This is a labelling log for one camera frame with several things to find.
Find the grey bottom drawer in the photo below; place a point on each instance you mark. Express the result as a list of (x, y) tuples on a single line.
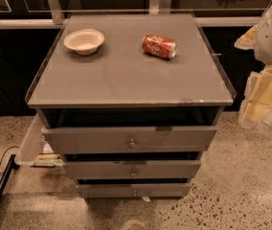
[(134, 190)]

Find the grey top drawer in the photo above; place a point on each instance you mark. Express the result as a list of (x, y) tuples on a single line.
[(78, 140)]

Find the grey middle drawer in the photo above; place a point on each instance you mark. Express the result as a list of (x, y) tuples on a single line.
[(133, 169)]

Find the metal window rail frame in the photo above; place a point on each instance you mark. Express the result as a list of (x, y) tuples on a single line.
[(55, 13)]

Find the grey drawer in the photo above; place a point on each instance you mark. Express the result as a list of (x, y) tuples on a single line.
[(133, 169), (134, 190), (78, 140)]

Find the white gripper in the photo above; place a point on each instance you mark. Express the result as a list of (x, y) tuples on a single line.
[(256, 108)]

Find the clear plastic side bin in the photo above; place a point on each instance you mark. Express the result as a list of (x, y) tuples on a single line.
[(35, 153)]

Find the red soda can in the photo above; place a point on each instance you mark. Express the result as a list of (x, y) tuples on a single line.
[(159, 46)]

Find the grey drawer cabinet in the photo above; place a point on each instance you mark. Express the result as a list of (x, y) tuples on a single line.
[(120, 85)]

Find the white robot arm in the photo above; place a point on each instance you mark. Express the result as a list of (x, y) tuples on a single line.
[(263, 39)]

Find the white paper bowl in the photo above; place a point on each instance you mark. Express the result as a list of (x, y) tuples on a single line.
[(84, 42)]

